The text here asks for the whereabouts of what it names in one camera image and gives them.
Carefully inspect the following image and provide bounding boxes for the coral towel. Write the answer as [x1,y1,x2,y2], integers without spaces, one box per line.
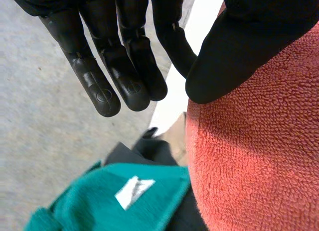
[185,6,319,231]

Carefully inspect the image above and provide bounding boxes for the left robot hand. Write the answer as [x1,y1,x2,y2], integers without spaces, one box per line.
[6,0,319,117]

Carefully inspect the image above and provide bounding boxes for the teal towel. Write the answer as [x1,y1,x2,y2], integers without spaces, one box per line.
[23,161,192,231]

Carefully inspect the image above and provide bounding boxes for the dark blue cloth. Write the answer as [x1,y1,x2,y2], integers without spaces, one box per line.
[104,127,210,231]

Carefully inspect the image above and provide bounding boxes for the beige shorts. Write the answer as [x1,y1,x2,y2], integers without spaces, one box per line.
[157,111,190,167]

